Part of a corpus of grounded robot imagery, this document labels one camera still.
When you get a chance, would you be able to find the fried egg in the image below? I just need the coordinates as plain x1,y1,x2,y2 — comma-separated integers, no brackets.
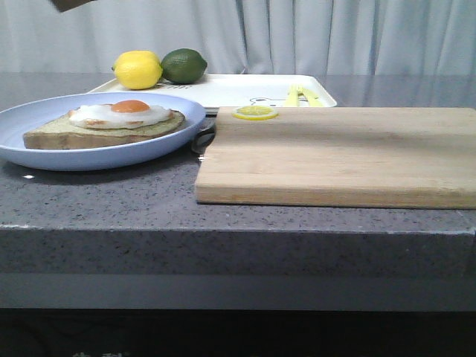
68,100,173,129

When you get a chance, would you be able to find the bread slice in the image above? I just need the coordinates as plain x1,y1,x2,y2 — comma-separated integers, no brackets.
23,110,186,149
50,0,91,13

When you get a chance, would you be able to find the light blue round plate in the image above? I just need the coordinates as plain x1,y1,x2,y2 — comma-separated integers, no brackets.
1,91,206,171

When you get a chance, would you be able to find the white rectangular tray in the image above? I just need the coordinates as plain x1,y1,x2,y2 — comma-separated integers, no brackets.
86,74,338,115

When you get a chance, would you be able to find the lemon slice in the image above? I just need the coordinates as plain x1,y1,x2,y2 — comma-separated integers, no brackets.
232,106,278,120

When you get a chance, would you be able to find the yellow plastic fork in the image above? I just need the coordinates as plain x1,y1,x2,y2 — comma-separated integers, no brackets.
283,85,301,107

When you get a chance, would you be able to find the yellow plastic knife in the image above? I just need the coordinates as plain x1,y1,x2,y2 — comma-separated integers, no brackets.
298,87,323,107

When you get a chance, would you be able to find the green lime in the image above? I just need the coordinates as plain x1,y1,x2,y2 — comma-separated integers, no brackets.
161,48,208,84

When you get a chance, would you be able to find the yellow lemon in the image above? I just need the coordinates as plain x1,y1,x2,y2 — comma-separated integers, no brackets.
112,50,163,90

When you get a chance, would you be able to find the white curtain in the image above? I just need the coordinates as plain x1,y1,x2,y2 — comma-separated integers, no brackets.
1,1,475,75

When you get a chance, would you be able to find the wooden cutting board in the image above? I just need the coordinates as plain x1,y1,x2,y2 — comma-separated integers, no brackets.
195,107,475,209

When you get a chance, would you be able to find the metal cutting board handle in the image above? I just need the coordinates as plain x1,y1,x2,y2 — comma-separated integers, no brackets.
190,124,216,160

